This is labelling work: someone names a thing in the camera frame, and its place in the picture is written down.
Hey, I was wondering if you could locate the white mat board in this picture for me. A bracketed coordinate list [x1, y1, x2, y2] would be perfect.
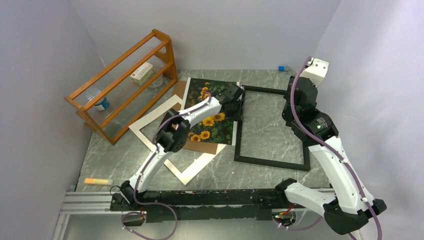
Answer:
[129, 95, 226, 185]

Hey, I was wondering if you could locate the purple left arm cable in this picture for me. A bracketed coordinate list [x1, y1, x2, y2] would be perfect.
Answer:
[120, 92, 213, 240]

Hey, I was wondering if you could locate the white red medicine box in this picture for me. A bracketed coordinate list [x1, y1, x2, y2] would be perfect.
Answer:
[130, 62, 155, 85]

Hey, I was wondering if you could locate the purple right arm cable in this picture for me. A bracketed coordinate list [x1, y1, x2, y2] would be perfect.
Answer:
[273, 56, 383, 240]

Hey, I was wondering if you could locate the blue capped small bottle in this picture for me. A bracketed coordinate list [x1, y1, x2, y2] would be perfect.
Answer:
[277, 65, 291, 72]

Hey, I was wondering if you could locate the blue labelled plastic bottle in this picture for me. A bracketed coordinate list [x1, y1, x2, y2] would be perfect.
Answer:
[87, 88, 110, 112]

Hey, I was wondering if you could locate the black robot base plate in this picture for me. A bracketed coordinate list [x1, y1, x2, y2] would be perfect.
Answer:
[109, 188, 291, 223]

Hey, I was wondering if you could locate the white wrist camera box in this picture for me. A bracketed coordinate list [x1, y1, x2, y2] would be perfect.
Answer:
[300, 57, 330, 88]

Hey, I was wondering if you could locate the orange yellow marker pen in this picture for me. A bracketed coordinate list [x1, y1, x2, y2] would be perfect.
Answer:
[84, 178, 113, 186]

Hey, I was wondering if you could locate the sunflower photo print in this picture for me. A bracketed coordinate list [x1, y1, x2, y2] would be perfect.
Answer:
[183, 77, 240, 145]

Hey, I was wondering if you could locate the brown backing board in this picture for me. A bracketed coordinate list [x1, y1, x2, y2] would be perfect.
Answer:
[171, 80, 219, 155]

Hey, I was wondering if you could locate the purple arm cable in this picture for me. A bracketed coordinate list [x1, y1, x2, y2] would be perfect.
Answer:
[120, 92, 213, 240]
[273, 56, 383, 240]

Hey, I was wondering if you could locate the orange wooden shelf rack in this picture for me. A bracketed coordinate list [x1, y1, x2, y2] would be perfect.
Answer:
[64, 29, 178, 145]

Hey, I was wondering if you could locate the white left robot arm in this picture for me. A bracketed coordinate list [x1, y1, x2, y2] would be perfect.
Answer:
[120, 85, 244, 210]

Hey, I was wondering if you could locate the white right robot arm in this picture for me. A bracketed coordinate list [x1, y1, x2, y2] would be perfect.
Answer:
[274, 76, 387, 239]

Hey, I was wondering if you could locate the black picture frame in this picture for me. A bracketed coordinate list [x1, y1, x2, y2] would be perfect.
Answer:
[233, 85, 311, 172]

